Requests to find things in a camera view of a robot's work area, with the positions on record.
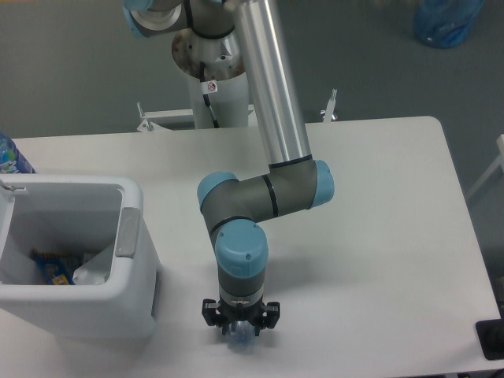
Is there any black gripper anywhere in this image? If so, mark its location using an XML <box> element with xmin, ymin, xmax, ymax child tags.
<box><xmin>202</xmin><ymin>298</ymin><xmax>280</xmax><ymax>335</ymax></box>

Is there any clear plastic bottle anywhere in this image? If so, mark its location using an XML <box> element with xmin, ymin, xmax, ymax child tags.
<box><xmin>226</xmin><ymin>321</ymin><xmax>255</xmax><ymax>352</ymax></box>

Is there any white paper wrapper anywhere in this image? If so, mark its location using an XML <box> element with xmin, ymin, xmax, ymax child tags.
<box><xmin>72</xmin><ymin>243</ymin><xmax>114</xmax><ymax>285</ymax></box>

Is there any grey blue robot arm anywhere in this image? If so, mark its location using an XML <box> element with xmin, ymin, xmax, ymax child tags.
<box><xmin>122</xmin><ymin>1</ymin><xmax>335</xmax><ymax>338</ymax></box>

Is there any white trash can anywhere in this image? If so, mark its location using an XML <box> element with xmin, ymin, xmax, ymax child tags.
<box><xmin>1</xmin><ymin>174</ymin><xmax>161</xmax><ymax>338</ymax></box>

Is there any blue snack wrapper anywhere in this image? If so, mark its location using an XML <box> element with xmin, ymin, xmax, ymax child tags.
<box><xmin>31</xmin><ymin>250</ymin><xmax>80</xmax><ymax>285</ymax></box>

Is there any black device at edge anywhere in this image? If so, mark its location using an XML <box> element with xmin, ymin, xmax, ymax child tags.
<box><xmin>476</xmin><ymin>319</ymin><xmax>503</xmax><ymax>361</ymax></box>

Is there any blue labelled bottle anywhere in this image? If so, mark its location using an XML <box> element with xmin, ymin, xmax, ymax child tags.
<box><xmin>1</xmin><ymin>133</ymin><xmax>36</xmax><ymax>174</ymax></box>

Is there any blue plastic bag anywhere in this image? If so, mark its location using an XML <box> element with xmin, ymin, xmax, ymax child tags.
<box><xmin>413</xmin><ymin>0</ymin><xmax>485</xmax><ymax>49</ymax></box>

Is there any white pedestal foot bracket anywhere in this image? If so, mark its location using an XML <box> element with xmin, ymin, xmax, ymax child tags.
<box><xmin>136</xmin><ymin>88</ymin><xmax>339</xmax><ymax>132</ymax></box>

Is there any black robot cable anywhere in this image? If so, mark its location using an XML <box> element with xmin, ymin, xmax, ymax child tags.
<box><xmin>198</xmin><ymin>61</ymin><xmax>221</xmax><ymax>129</ymax></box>

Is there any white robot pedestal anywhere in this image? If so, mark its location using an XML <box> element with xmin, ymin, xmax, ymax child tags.
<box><xmin>172</xmin><ymin>28</ymin><xmax>250</xmax><ymax>129</ymax></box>

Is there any white frame at right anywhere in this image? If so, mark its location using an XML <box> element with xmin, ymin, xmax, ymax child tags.
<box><xmin>465</xmin><ymin>134</ymin><xmax>503</xmax><ymax>204</ymax></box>

